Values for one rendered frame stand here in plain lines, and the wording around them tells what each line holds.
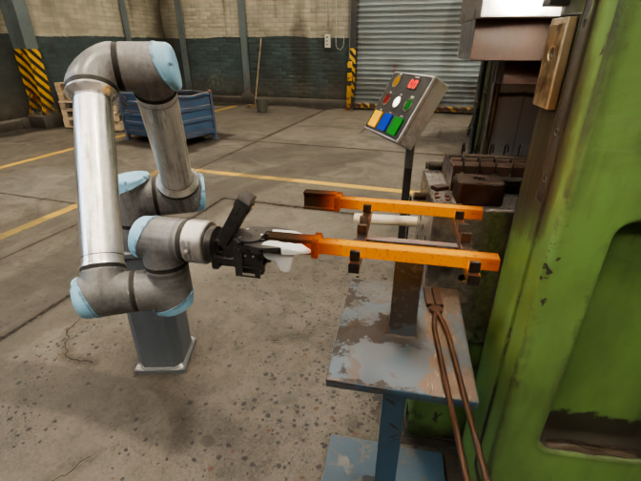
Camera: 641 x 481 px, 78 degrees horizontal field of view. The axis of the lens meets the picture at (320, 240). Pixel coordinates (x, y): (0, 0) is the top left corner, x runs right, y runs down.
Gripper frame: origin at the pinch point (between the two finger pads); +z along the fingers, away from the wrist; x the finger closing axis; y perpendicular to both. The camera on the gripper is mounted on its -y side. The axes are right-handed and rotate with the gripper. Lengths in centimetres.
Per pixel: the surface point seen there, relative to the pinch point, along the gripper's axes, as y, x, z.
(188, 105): 41, -467, -285
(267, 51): -24, -903, -311
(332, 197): -1.0, -23.8, 0.8
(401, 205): -0.5, -22.7, 17.5
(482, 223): 9, -38, 39
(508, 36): -36, -53, 40
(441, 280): 27, -38, 31
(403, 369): 26.5, 2.2, 20.9
